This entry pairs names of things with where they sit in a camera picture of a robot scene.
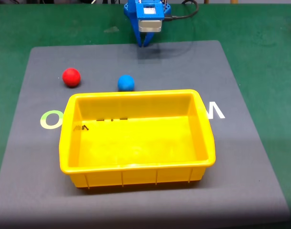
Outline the blue ball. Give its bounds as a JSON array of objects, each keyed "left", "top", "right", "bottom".
[{"left": 117, "top": 74, "right": 135, "bottom": 92}]

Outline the yellow plastic bin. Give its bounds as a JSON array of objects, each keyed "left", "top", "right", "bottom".
[{"left": 59, "top": 89, "right": 217, "bottom": 189}]

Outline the grey mat with letters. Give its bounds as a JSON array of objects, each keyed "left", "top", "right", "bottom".
[{"left": 0, "top": 40, "right": 291, "bottom": 222}]

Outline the red ball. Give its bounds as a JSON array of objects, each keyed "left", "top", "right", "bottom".
[{"left": 62, "top": 68, "right": 81, "bottom": 88}]

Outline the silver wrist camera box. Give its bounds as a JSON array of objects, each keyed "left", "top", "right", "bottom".
[{"left": 138, "top": 19, "right": 163, "bottom": 33}]

